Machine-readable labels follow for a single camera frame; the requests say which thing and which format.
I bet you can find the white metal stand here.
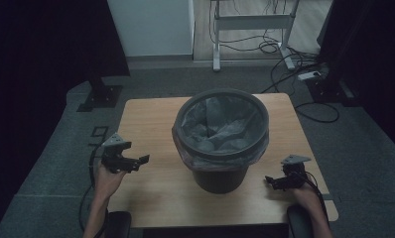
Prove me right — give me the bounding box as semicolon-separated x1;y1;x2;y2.
209;0;301;72

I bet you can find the person's right hand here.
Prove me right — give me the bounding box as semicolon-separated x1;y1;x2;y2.
291;186;322;212

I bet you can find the person's left hand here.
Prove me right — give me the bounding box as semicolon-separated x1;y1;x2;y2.
94;163;129;199

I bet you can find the grey bin rim ring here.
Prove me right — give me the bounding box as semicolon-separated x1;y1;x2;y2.
175;87;270;162

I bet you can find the black chair armrest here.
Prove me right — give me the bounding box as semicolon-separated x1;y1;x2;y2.
105;210;133;238
286;204;314;238

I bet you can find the white power strip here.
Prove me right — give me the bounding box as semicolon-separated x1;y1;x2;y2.
297;69;323;81

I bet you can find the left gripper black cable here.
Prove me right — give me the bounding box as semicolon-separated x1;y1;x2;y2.
78;143;109;238

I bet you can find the white cabinet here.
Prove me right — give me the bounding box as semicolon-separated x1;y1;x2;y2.
106;0;196;58

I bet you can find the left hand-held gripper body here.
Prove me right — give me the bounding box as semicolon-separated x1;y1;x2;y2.
100;132;134;175

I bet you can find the black stand base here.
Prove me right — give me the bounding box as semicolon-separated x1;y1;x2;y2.
306;77;362;107
75;76;124;113

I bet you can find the black curtain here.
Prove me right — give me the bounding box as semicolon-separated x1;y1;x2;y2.
318;0;395;160
0;0;131;232

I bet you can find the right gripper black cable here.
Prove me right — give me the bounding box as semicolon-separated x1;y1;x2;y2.
298;170;330;229

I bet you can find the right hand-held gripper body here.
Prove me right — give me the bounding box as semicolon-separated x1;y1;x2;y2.
280;154;313;191

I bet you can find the tangle of black floor cables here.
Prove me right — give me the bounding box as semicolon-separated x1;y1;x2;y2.
208;0;323;95

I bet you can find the black cable loop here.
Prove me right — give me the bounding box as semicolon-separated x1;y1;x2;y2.
294;101;340;124

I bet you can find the grey plastic trash bag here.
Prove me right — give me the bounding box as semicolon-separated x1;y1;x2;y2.
171;95;270;173

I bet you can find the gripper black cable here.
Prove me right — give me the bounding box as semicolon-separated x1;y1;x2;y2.
78;143;109;238
298;170;330;229

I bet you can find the black plastic trash bin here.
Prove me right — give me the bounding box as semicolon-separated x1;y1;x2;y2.
171;87;270;195

